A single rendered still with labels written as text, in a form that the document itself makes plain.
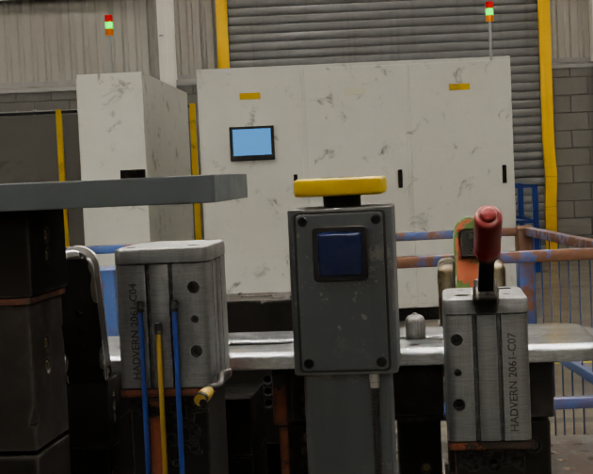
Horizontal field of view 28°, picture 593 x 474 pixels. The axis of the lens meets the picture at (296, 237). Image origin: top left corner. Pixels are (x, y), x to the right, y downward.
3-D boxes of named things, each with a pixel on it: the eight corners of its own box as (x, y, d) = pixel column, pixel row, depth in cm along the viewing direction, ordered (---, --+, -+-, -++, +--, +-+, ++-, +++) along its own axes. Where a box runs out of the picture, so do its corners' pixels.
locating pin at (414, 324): (426, 352, 116) (424, 310, 116) (426, 355, 114) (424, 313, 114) (406, 353, 116) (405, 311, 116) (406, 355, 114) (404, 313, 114)
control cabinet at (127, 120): (142, 302, 1146) (129, 48, 1134) (197, 299, 1144) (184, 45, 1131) (86, 336, 907) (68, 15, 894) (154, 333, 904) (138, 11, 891)
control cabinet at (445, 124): (208, 330, 905) (192, 9, 893) (212, 322, 959) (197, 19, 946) (520, 316, 909) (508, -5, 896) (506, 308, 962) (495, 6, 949)
